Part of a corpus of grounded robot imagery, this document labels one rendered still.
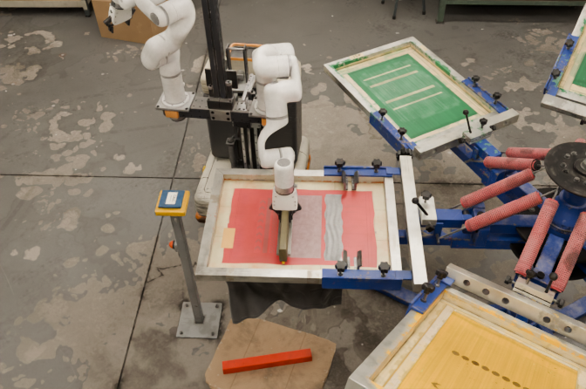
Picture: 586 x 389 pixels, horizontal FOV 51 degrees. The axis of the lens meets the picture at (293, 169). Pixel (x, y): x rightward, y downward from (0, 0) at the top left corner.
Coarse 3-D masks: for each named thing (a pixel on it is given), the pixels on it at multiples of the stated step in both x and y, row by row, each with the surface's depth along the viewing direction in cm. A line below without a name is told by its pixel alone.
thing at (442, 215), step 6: (438, 210) 248; (444, 210) 248; (450, 210) 247; (456, 210) 247; (438, 216) 245; (444, 216) 245; (450, 216) 245; (456, 216) 245; (462, 216) 245; (420, 222) 246; (444, 222) 245; (450, 222) 245; (456, 222) 245; (462, 222) 245
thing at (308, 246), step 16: (240, 224) 256; (240, 240) 250; (304, 240) 249; (320, 240) 249; (352, 240) 249; (368, 240) 249; (224, 256) 244; (240, 256) 244; (256, 256) 244; (272, 256) 244; (288, 256) 243; (304, 256) 243; (320, 256) 243; (352, 256) 243; (368, 256) 243
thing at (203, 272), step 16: (224, 176) 273; (240, 176) 273; (256, 176) 272; (272, 176) 272; (304, 176) 271; (320, 176) 271; (336, 176) 270; (352, 176) 270; (208, 208) 258; (208, 224) 251; (208, 240) 245; (208, 256) 241; (208, 272) 234; (224, 272) 234; (240, 272) 234; (256, 272) 234; (272, 272) 234; (288, 272) 233; (304, 272) 233; (320, 272) 233
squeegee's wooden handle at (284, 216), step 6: (282, 210) 248; (288, 210) 248; (282, 216) 245; (288, 216) 246; (282, 222) 243; (288, 222) 244; (282, 228) 241; (288, 228) 244; (282, 234) 239; (288, 234) 245; (282, 240) 237; (282, 246) 235; (282, 252) 235; (282, 258) 237
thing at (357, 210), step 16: (240, 192) 269; (256, 192) 269; (272, 192) 269; (304, 192) 268; (320, 192) 268; (336, 192) 268; (352, 192) 268; (368, 192) 268; (240, 208) 262; (256, 208) 262; (304, 208) 261; (320, 208) 261; (352, 208) 261; (368, 208) 261; (304, 224) 255; (320, 224) 255; (352, 224) 255; (368, 224) 255
